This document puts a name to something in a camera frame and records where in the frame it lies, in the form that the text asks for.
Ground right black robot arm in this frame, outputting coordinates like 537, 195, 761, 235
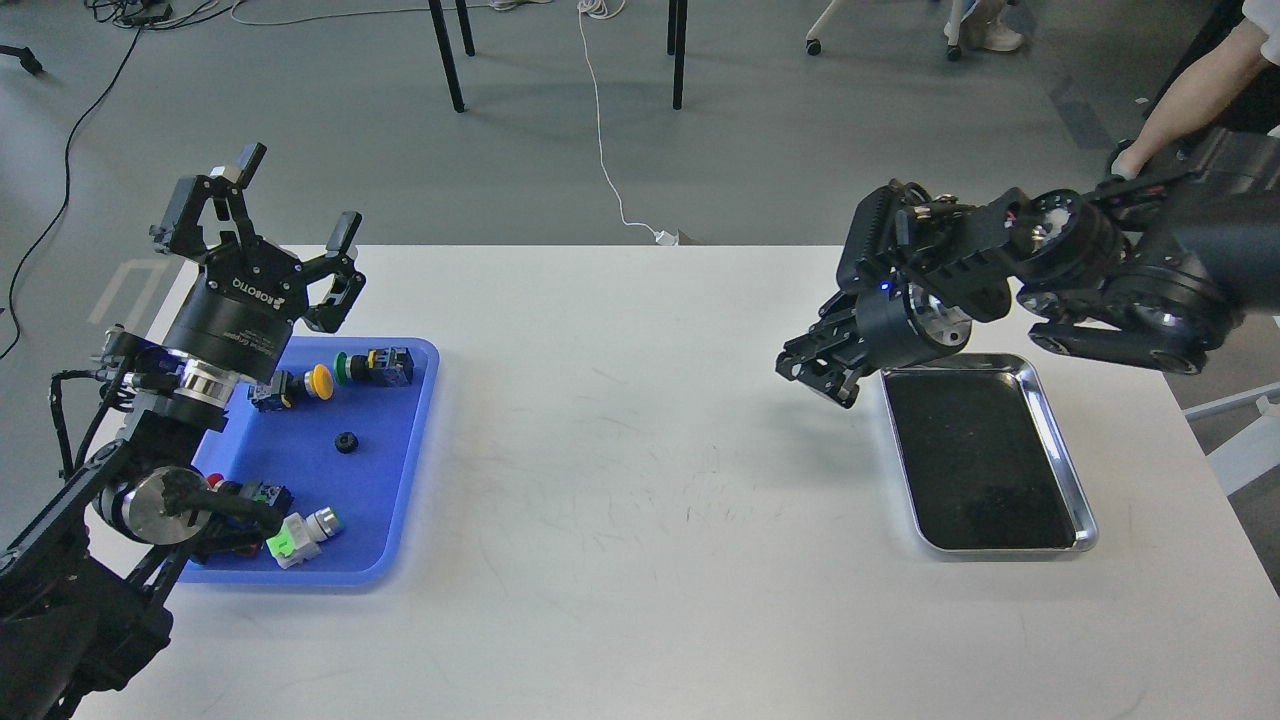
774, 129, 1279, 407

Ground yellow push button switch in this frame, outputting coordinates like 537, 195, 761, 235
246, 364, 335, 413

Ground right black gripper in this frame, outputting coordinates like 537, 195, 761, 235
776, 283, 973, 409

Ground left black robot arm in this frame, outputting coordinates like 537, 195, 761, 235
1, 143, 366, 719

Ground white office chair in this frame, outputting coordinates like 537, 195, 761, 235
1183, 382, 1279, 496

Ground green push button switch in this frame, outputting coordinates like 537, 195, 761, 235
332, 346, 415, 387

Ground black table legs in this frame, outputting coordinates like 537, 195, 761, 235
428, 1, 689, 114

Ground black cable on floor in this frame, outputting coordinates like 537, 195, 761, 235
0, 0, 227, 363

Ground white cable on floor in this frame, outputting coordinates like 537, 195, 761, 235
232, 0, 681, 246

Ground blue plastic tray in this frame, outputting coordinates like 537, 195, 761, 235
180, 336, 440, 587

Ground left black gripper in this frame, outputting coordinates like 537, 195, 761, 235
150, 143, 366, 380

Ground silver metal tray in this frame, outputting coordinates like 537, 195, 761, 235
882, 354, 1100, 560

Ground person leg with sandal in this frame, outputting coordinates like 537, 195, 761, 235
1103, 1, 1279, 182

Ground white green selector switch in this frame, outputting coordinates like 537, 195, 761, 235
265, 507, 346, 569

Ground small black gear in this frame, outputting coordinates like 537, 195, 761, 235
333, 432, 358, 454

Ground red push button switch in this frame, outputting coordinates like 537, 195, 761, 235
192, 473, 294, 566

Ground white chair base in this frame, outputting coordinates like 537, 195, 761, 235
805, 0, 965, 61

